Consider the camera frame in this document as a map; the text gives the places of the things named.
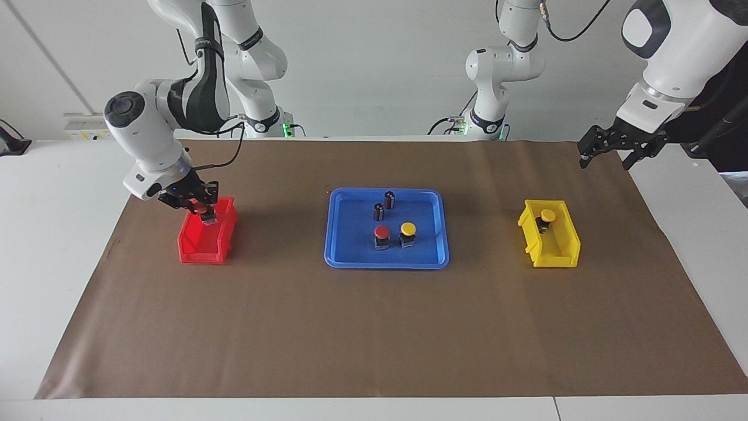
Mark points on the blue plastic tray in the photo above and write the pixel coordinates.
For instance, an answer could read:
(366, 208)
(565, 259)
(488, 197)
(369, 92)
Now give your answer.
(350, 245)

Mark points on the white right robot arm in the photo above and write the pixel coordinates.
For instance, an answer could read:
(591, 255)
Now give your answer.
(146, 128)

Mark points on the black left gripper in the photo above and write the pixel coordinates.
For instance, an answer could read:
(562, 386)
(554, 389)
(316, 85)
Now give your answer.
(634, 137)

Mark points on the red plastic bin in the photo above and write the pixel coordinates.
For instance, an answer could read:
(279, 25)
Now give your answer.
(201, 248)

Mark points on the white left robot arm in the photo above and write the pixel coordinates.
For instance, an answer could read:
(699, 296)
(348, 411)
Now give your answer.
(672, 47)

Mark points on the small black cylinder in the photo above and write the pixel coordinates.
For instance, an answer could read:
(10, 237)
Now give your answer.
(390, 200)
(378, 211)

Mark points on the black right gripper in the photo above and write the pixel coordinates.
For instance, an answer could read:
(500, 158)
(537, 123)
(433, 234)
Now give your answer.
(184, 194)

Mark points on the white yellow power strip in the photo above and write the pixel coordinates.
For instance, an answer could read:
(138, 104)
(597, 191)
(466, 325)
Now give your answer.
(87, 131)

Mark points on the brown paper table mat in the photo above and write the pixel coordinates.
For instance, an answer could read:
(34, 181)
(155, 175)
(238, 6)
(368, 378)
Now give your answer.
(374, 327)

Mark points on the red push button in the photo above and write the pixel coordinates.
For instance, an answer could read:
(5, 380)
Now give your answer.
(200, 209)
(381, 232)

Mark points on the yellow push button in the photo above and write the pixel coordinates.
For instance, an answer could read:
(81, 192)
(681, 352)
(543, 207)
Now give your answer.
(547, 214)
(408, 228)

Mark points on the small black device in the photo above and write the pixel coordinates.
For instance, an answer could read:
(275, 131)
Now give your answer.
(11, 146)

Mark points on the black background equipment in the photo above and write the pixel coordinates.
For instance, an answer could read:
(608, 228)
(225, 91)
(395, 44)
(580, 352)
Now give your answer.
(730, 117)

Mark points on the yellow plastic bin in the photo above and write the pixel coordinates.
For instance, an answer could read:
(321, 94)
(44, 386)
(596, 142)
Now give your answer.
(561, 251)

